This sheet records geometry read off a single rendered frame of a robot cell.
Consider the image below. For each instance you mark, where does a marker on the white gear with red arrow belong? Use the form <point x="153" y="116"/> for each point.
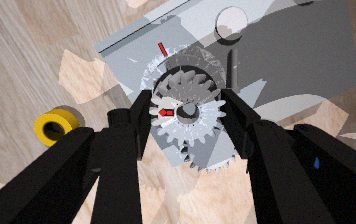
<point x="181" y="88"/>

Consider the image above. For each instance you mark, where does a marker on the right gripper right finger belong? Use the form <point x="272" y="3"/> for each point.
<point x="282" y="191"/>

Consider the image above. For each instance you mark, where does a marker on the yellow ring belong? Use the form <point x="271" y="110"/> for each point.
<point x="44" y="125"/>

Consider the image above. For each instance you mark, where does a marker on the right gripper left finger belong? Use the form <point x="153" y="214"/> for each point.
<point x="52" y="189"/>

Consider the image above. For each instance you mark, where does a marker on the blue open tray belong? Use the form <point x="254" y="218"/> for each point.
<point x="316" y="163"/>

